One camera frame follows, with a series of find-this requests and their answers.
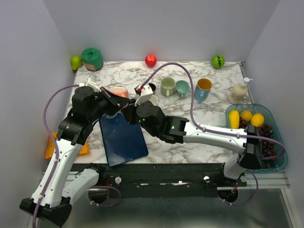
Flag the teal mug with bird picture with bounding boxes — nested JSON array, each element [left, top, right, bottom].
[[175, 80, 190, 98]]

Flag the green striped ball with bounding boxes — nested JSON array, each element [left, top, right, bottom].
[[212, 55, 225, 69]]

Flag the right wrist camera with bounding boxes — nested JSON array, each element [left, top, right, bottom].
[[134, 84, 153, 106]]

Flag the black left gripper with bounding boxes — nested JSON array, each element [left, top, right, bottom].
[[88, 86, 129, 123]]

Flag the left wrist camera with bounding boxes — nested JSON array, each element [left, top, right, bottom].
[[79, 75, 101, 92]]

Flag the cream lotion pump bottle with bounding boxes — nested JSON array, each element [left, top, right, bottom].
[[228, 77, 252, 104]]

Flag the yellow-green pear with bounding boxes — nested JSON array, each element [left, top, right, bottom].
[[70, 56, 83, 71]]

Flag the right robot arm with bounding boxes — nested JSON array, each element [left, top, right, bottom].
[[122, 101, 262, 186]]

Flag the teal plastic fruit bin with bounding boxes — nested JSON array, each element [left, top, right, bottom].
[[225, 103, 288, 173]]

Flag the orange fruit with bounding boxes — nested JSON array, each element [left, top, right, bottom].
[[240, 110, 253, 122]]

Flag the yellow lemon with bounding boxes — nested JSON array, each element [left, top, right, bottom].
[[250, 113, 265, 127]]

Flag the dark teal upside-down mug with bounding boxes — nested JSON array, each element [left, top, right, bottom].
[[149, 95, 159, 106]]

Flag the dark purple grapes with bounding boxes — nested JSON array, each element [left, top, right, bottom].
[[238, 117, 277, 167]]

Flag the yellow mango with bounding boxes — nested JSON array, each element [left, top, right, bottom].
[[228, 110, 240, 129]]

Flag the green wrapped cylinder package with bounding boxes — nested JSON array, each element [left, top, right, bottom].
[[81, 48, 104, 71]]

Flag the red apple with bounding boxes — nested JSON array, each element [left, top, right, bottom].
[[145, 54, 157, 68]]

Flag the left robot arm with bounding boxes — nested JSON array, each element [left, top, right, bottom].
[[20, 86, 129, 228]]

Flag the light blue small mug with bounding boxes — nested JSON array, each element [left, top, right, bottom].
[[105, 114, 117, 119]]

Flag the brown striped mug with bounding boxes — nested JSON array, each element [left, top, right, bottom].
[[148, 83, 156, 94]]

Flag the orange snack bag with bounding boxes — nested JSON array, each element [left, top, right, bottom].
[[45, 136, 90, 160]]

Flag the blue mug with gold pattern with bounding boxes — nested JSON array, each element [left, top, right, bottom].
[[194, 78, 212, 104]]

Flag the pink cup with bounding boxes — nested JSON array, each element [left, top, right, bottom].
[[109, 86, 129, 98]]

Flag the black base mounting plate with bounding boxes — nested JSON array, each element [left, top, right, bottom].
[[71, 163, 247, 199]]

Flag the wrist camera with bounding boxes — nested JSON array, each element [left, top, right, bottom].
[[134, 84, 153, 106], [79, 75, 101, 92]]

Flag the pale green mug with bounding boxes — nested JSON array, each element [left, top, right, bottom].
[[161, 77, 176, 98]]

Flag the dark blue tray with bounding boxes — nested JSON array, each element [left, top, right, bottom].
[[99, 114, 148, 167]]

